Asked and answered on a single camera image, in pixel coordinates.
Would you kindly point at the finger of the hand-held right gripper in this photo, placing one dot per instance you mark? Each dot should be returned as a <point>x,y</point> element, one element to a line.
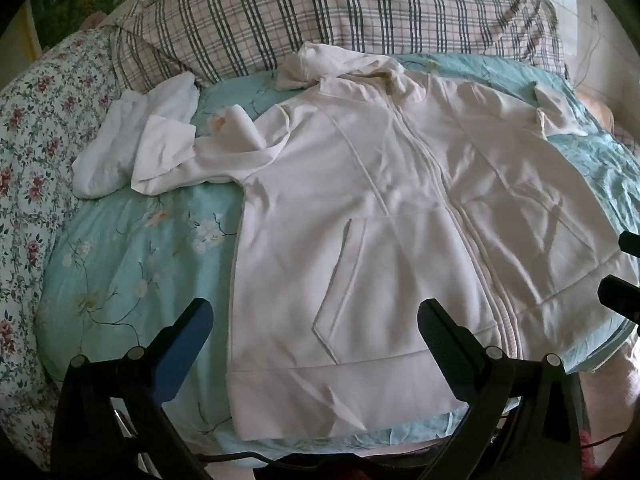
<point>620,297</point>
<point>631,244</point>

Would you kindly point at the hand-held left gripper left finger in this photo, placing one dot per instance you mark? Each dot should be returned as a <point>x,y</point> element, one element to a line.
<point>180,345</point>

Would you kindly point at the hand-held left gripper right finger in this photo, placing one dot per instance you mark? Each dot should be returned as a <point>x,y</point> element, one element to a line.
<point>445,345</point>

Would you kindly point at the white zip hoodie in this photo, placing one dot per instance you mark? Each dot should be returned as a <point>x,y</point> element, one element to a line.
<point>400,220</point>

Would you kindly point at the teal floral blanket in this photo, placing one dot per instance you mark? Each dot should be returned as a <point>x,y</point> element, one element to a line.
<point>145,270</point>

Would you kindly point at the white folded garment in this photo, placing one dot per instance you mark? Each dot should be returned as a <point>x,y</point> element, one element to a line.
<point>117,145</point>

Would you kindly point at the small-flower print bed sheet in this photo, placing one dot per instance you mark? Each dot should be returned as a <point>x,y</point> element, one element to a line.
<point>35,160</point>

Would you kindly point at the plaid checked pillow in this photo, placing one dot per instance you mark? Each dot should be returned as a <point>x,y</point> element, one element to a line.
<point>310,15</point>

